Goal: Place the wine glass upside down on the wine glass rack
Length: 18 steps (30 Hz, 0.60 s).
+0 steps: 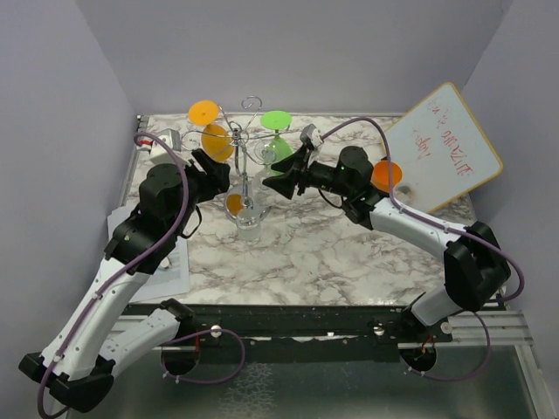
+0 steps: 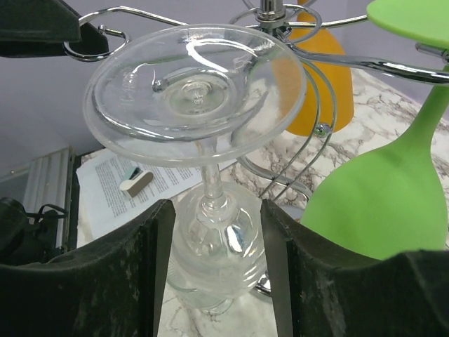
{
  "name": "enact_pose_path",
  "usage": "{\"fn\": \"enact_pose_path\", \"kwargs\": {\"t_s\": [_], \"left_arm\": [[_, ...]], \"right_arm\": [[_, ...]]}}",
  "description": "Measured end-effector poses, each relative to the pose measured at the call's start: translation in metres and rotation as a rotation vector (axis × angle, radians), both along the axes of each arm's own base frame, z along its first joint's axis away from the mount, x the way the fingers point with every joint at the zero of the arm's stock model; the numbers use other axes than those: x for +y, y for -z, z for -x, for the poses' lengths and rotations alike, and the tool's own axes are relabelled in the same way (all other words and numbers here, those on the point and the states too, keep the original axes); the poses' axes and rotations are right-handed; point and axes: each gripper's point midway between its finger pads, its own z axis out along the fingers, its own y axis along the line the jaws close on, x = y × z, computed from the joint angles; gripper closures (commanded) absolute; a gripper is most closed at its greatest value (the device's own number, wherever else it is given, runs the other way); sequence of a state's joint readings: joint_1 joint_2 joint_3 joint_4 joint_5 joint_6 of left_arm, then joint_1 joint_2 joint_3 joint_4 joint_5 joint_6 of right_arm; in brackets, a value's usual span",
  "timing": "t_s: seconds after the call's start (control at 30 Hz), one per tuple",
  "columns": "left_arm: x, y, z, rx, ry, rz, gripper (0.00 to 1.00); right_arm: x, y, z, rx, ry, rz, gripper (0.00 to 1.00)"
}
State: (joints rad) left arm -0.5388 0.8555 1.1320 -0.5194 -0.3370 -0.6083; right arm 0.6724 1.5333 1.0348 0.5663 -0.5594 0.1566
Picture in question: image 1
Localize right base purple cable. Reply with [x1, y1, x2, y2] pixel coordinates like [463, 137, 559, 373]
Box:
[400, 309, 493, 383]

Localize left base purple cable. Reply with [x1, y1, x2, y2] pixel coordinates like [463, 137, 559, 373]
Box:
[160, 329, 246, 385]

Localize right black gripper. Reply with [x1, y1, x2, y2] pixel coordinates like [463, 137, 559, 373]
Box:
[262, 146, 352, 201]

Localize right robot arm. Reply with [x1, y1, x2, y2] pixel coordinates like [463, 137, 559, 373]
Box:
[263, 146, 511, 341]

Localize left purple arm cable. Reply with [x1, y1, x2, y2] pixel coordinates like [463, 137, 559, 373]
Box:
[37, 133, 191, 418]

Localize short clear glass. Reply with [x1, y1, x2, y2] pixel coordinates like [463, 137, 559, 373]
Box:
[235, 208, 261, 244]

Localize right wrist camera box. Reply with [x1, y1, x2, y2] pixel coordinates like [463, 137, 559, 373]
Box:
[300, 124, 324, 152]

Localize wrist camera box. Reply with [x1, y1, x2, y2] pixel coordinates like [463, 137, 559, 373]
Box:
[149, 128, 182, 165]
[300, 124, 324, 152]

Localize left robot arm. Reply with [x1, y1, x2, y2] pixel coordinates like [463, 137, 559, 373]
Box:
[18, 148, 231, 413]

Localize tall clear wine glass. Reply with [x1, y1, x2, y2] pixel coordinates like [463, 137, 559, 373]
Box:
[252, 145, 276, 189]

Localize printed paper sheets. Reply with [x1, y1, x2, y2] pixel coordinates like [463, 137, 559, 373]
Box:
[107, 207, 191, 303]

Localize orange plastic wine glass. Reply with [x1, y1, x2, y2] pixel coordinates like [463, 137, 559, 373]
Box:
[371, 160, 403, 193]

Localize black front mounting rail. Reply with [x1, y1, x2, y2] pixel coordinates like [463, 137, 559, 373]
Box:
[121, 303, 503, 363]

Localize yellow-orange plastic wine glass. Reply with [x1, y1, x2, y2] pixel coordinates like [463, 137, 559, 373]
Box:
[188, 100, 234, 162]

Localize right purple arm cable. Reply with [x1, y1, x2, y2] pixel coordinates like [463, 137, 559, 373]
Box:
[321, 116, 525, 302]

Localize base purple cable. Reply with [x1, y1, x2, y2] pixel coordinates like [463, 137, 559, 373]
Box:
[160, 329, 246, 385]
[400, 309, 493, 383]

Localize whiteboard with yellow frame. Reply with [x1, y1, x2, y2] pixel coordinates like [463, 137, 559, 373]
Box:
[385, 82, 503, 213]

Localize green plastic wine glass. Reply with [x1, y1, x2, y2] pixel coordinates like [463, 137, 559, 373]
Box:
[260, 110, 293, 162]

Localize chrome wine glass rack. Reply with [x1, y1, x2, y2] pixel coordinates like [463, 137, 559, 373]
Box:
[187, 95, 273, 221]

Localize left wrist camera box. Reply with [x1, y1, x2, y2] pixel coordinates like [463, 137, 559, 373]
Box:
[149, 128, 182, 165]

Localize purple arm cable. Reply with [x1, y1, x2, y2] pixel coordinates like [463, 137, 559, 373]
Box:
[37, 133, 191, 418]
[321, 116, 525, 302]

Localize small clear wine glass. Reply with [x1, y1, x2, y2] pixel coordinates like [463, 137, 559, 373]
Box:
[394, 184, 415, 205]

